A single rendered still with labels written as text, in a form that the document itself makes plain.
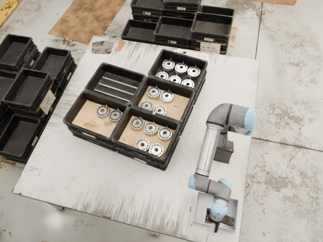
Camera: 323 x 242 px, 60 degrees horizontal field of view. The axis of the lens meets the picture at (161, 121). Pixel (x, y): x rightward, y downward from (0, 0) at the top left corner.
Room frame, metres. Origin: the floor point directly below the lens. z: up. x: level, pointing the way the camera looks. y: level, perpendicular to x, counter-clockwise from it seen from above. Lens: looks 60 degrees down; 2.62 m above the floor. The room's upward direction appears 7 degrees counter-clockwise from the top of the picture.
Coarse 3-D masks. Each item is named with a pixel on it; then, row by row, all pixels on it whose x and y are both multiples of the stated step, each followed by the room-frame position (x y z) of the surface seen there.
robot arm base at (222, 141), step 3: (222, 135) 0.81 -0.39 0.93; (225, 135) 0.82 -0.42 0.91; (219, 138) 0.80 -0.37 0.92; (222, 138) 0.80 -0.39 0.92; (225, 138) 0.80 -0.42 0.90; (219, 141) 0.78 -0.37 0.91; (222, 141) 0.78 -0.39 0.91; (225, 141) 0.79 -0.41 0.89; (219, 144) 0.76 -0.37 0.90; (222, 144) 0.76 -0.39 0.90; (225, 144) 0.77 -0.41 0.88
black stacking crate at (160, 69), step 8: (160, 56) 1.59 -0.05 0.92; (168, 56) 1.62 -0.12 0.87; (176, 56) 1.59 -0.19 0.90; (160, 64) 1.58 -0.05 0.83; (176, 64) 1.56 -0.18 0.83; (192, 64) 1.52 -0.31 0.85; (200, 64) 1.48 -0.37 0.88; (152, 72) 1.46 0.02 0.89; (168, 72) 1.49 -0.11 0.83; (200, 72) 1.45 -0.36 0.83; (192, 80) 1.38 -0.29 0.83
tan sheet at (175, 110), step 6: (162, 90) 1.31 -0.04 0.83; (144, 96) 1.28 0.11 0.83; (174, 96) 1.24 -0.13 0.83; (180, 96) 1.24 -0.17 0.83; (156, 102) 1.21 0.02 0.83; (174, 102) 1.19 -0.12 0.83; (180, 102) 1.18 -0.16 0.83; (186, 102) 1.17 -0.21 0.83; (168, 108) 1.14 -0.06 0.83; (174, 108) 1.13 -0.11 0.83; (180, 108) 1.13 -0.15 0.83; (168, 114) 1.09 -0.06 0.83; (174, 114) 1.08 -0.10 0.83; (180, 114) 1.07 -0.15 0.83
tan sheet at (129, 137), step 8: (144, 120) 1.06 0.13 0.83; (128, 128) 1.01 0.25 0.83; (160, 128) 0.98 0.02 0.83; (128, 136) 0.94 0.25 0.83; (136, 136) 0.93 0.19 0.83; (144, 136) 0.93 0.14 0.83; (152, 136) 0.92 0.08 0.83; (128, 144) 0.88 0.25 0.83; (152, 144) 0.86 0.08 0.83; (168, 144) 0.84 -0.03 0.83
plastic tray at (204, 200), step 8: (200, 192) 0.50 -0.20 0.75; (200, 200) 0.46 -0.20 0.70; (208, 200) 0.45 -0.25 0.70; (232, 200) 0.43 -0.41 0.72; (200, 208) 0.41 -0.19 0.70; (232, 208) 0.38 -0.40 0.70; (200, 216) 0.36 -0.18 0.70; (232, 216) 0.33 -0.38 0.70; (200, 224) 0.30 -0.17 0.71; (208, 224) 0.29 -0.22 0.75; (224, 224) 0.29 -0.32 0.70
